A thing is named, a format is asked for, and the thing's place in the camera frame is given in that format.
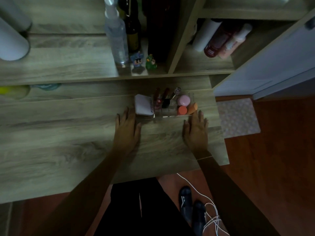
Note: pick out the clear round-topped cosmetic stick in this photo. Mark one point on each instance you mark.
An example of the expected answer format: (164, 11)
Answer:
(176, 92)

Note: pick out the teal flat object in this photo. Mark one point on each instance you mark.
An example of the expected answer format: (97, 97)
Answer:
(46, 86)

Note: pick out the yellow round object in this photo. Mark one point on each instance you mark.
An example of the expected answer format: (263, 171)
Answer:
(13, 92)

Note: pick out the person's right middle finger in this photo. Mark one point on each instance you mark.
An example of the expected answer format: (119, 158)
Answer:
(196, 119)

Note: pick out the white tube bottle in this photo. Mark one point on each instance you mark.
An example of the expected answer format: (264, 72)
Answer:
(205, 35)

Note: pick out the white cabinet door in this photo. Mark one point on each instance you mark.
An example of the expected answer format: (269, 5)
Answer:
(270, 66)

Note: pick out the person's left hand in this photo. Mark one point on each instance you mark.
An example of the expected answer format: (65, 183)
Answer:
(126, 135)

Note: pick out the white cylinder with dark base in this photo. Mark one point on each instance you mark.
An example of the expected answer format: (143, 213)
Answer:
(14, 12)

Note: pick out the red nail polish bottle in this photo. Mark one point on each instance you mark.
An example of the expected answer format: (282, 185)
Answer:
(157, 99)

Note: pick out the person's right thumb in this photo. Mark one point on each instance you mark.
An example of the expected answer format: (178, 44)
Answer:
(185, 126)

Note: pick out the dark red lotion bottle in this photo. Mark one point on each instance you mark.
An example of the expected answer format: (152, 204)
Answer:
(217, 42)

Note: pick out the wooden shelf unit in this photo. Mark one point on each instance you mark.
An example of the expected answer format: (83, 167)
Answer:
(73, 58)

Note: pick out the black slipper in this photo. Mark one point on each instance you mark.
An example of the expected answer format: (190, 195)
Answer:
(199, 218)
(185, 203)

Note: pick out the person's right little finger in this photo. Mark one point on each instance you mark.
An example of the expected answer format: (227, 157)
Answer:
(206, 124)

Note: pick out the pink patterned floor mat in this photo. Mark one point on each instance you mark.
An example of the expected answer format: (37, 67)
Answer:
(238, 117)

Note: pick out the large white cylinder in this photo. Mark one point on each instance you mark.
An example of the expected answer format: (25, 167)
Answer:
(11, 41)

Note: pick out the person's left forearm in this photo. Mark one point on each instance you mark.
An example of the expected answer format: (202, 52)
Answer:
(86, 194)

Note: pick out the orange round makeup sponge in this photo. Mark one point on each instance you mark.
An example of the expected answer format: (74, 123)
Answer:
(182, 110)

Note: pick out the orange egg makeup sponge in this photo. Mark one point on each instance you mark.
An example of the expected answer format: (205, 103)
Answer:
(192, 108)

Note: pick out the person's black shorts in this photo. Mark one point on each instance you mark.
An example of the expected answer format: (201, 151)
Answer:
(142, 208)

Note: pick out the white compact case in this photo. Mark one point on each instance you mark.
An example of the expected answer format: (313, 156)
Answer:
(143, 105)

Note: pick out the tall dark red box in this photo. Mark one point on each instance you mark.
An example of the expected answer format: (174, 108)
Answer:
(160, 29)

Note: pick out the dark door knob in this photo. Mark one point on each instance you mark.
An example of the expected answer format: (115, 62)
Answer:
(310, 23)

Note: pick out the person's right forearm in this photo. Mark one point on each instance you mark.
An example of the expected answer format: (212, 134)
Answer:
(233, 199)

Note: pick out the green duck toy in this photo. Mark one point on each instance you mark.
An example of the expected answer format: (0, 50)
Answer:
(151, 62)

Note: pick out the person's left little finger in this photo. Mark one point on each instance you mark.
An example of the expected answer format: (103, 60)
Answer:
(117, 121)

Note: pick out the clear spray bottle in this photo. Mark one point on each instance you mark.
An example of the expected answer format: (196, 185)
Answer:
(117, 34)

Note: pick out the dark glass bottle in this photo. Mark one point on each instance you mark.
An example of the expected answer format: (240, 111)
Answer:
(133, 29)

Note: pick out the dark red lipstick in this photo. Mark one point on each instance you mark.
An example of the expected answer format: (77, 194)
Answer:
(166, 98)

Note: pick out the blue toy figure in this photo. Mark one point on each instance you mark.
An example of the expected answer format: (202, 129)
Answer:
(136, 60)

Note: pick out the person's left thumb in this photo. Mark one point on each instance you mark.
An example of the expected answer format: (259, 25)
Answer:
(138, 129)

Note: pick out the person's right hand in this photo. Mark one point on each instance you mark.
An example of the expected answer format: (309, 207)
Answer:
(196, 138)

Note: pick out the person's left middle finger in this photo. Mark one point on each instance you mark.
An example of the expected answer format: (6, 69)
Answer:
(127, 116)

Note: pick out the clear acrylic organizer tray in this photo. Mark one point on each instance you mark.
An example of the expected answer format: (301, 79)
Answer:
(169, 111)

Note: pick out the pink lotion bottle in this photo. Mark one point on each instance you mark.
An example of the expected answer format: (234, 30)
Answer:
(233, 42)

